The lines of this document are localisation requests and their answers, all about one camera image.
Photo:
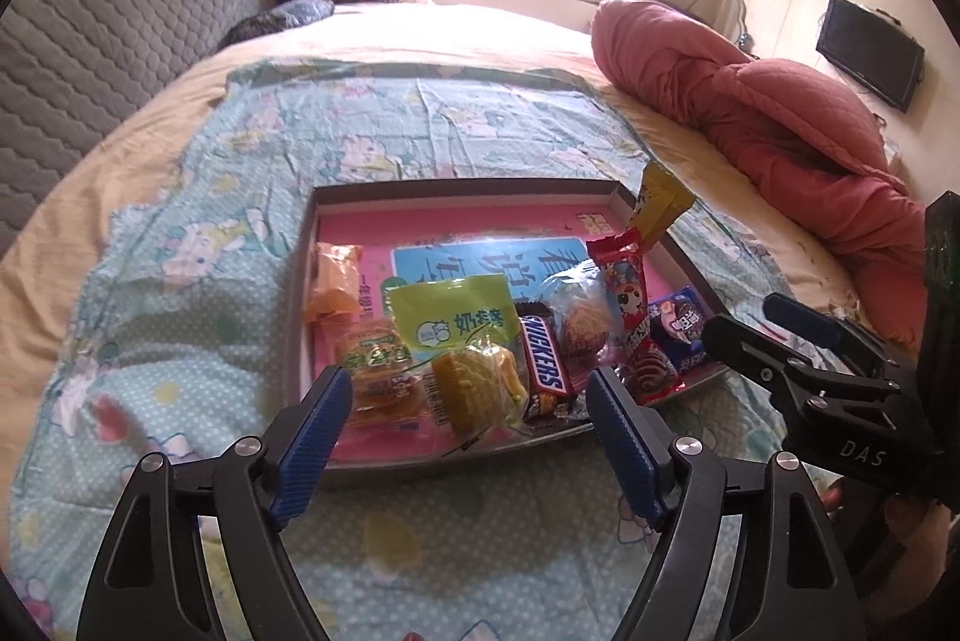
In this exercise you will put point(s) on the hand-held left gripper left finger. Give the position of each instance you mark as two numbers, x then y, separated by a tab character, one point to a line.
311	438

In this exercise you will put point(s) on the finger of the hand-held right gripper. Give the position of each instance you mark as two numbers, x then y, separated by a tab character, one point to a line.
750	349
810	319

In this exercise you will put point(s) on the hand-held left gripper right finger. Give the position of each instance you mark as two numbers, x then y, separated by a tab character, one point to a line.
630	446

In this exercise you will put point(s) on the blue cookie packet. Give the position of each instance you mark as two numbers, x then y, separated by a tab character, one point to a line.
682	326

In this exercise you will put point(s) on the clear cake packet green label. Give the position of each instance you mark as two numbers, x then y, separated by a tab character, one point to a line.
375	371

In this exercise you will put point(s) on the brown chocolate bar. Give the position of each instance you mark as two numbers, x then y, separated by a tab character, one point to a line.
544	364

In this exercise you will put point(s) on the clear round pastry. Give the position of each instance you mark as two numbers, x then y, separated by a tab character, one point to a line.
581	326

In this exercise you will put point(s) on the red cartoon snack packet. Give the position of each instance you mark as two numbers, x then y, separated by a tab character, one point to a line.
626	296

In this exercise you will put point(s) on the orange snack packet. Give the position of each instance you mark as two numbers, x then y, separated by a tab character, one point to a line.
334	281

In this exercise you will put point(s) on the yellow snack packet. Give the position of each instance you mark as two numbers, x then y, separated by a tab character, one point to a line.
656	206

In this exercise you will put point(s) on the light green waffle packet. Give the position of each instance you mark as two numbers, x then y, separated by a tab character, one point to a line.
450	319

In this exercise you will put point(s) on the dark shallow cardboard box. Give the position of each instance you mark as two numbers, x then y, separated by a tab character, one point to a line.
450	193

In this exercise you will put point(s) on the person's right hand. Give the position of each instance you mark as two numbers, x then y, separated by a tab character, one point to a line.
919	543

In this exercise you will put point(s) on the red quilt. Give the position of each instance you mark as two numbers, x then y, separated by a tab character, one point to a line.
750	109

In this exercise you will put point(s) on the light blue printed blanket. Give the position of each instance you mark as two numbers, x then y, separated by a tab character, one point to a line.
187	236

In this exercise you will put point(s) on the black television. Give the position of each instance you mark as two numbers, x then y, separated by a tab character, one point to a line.
870	53

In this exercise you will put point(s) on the dark blue cloth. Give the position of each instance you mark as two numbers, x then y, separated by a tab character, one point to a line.
285	15

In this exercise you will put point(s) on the beige bed sheet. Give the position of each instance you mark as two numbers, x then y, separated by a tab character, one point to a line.
465	30

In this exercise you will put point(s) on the grey quilted headboard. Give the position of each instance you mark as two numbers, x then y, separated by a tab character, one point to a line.
112	11

